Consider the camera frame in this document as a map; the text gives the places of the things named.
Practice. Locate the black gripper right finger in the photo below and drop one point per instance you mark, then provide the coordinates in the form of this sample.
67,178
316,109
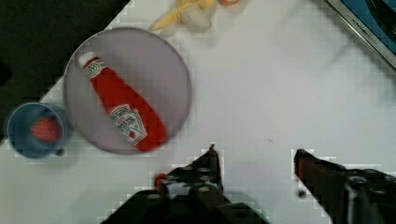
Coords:
349,196

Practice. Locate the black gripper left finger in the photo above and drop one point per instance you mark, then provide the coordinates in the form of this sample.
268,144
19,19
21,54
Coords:
192,194

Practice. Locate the silver toaster oven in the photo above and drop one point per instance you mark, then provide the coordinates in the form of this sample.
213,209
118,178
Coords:
373,21

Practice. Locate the red ketchup bottle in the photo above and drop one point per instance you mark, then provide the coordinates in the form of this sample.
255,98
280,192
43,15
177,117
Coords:
130,113

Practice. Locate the grey round plate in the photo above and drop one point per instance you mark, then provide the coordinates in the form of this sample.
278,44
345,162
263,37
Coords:
148,64

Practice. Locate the red strawberry in bowl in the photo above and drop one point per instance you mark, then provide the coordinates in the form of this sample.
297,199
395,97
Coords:
46,129

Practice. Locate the peeled toy banana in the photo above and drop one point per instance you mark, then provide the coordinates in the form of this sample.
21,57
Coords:
190,12

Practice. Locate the blue bowl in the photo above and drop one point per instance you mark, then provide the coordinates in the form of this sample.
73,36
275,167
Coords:
18,127

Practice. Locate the orange slice toy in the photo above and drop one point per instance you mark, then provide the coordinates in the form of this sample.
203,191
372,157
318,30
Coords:
229,2

